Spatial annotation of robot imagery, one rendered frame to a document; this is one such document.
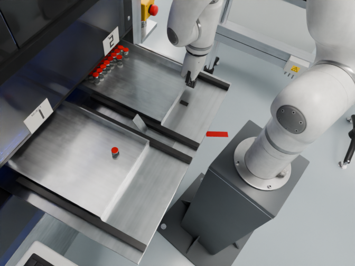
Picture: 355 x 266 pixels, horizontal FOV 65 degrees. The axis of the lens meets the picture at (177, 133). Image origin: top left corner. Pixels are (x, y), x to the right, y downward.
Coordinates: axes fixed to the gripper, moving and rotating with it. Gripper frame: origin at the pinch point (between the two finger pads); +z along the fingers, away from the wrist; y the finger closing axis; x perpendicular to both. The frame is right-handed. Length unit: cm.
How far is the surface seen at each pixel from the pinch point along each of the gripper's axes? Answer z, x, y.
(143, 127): 2.5, -5.9, 23.6
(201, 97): 4.4, 4.9, 1.1
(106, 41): -12.2, -27.0, 9.3
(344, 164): 91, 99, -67
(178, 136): 2.6, 5.3, 21.1
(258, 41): 37, 12, -85
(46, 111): -9.3, -27.0, 38.5
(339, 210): 95, 103, -34
